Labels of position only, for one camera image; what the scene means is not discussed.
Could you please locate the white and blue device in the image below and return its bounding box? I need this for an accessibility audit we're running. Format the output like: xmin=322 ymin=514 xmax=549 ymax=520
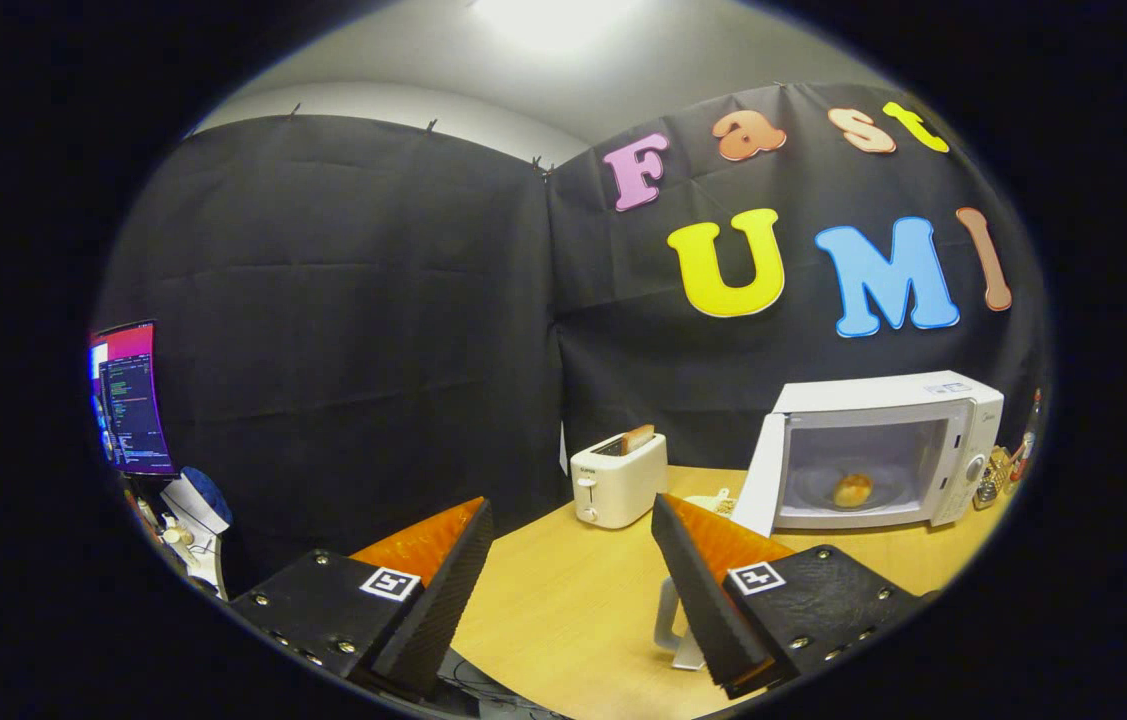
xmin=160 ymin=467 xmax=234 ymax=536

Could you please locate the white plastic stand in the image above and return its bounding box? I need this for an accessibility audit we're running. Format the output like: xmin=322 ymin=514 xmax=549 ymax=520
xmin=653 ymin=577 xmax=709 ymax=671

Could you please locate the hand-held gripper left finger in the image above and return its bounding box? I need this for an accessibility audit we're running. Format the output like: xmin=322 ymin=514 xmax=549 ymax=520
xmin=228 ymin=497 xmax=496 ymax=701

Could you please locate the white microwave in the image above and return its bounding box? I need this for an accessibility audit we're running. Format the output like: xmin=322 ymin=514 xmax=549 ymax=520
xmin=731 ymin=371 xmax=1006 ymax=538

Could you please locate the glass turntable plate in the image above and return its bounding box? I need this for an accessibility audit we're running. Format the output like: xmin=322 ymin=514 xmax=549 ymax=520
xmin=791 ymin=465 xmax=912 ymax=514

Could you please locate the clear plastic water bottle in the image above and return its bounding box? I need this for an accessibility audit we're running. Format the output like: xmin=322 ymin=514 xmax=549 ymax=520
xmin=1018 ymin=388 xmax=1044 ymax=481

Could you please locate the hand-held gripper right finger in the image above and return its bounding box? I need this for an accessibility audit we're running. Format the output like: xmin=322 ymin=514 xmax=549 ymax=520
xmin=650 ymin=492 xmax=924 ymax=701

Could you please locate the computer monitor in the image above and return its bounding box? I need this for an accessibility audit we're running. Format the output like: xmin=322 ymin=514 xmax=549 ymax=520
xmin=88 ymin=320 xmax=176 ymax=476

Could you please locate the metal wire basket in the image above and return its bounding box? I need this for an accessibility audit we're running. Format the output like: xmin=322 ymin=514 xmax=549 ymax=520
xmin=973 ymin=447 xmax=1014 ymax=509

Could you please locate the white toaster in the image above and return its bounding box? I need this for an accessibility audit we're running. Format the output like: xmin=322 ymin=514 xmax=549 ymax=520
xmin=570 ymin=432 xmax=669 ymax=530

